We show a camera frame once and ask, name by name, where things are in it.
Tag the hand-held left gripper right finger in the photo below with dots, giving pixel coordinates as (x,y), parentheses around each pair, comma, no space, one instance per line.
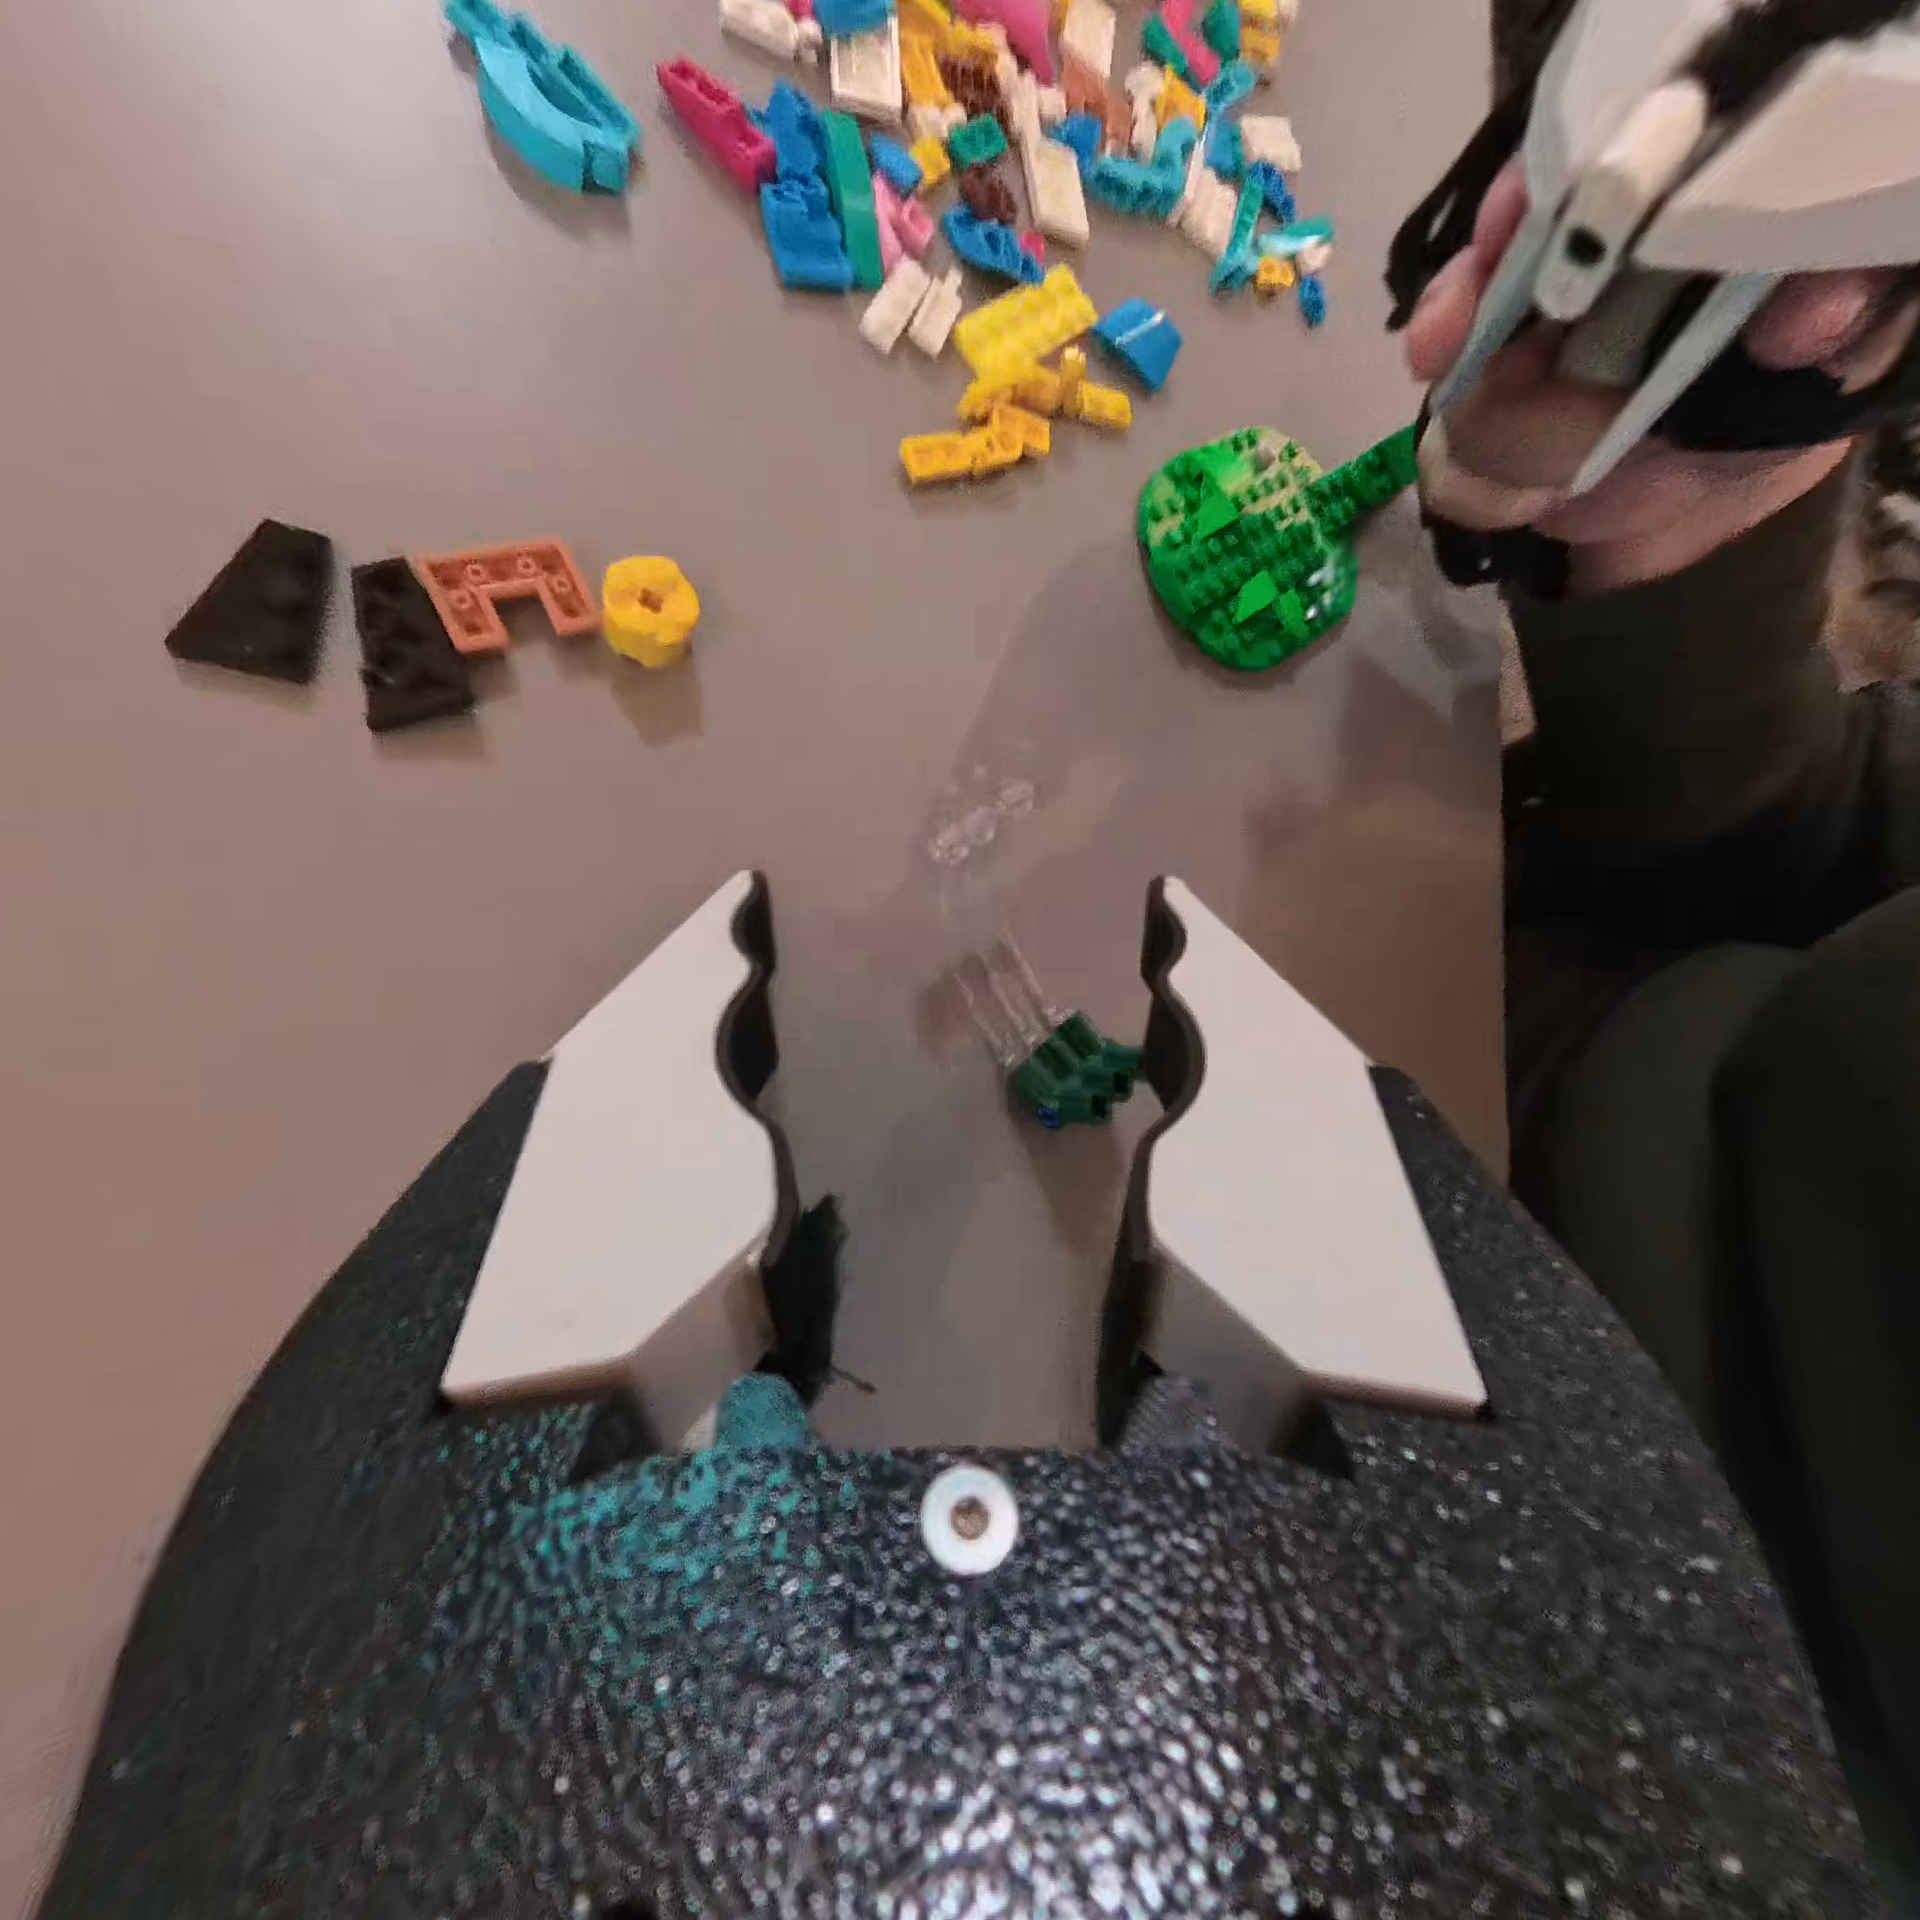
(1291,1215)

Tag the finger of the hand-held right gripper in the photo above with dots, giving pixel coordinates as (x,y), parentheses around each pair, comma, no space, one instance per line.
(1829,182)
(1562,152)

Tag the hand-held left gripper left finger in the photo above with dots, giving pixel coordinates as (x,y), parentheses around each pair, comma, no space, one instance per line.
(632,1201)

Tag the small white toy brick piece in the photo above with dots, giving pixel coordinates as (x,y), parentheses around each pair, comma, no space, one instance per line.
(1613,194)

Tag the green brick with clear rods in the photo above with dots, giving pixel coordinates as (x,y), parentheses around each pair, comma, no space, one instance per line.
(1065,1075)

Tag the person's right hand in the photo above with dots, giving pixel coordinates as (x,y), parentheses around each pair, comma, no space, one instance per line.
(1651,494)

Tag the green brick base build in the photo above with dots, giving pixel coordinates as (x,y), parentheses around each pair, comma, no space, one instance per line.
(1244,556)

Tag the person's dark trousers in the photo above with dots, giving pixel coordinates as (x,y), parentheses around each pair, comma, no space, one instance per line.
(1724,1351)

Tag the pile of pastel toy bricks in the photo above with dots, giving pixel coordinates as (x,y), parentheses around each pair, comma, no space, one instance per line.
(974,182)

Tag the yellow round toy brick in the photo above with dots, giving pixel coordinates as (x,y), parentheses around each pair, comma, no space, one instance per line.
(650,612)

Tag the black wedge toy plate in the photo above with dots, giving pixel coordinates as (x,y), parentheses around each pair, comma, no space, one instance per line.
(255,607)
(409,652)

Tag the orange angled toy plate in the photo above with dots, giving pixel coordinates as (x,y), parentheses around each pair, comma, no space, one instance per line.
(494,579)

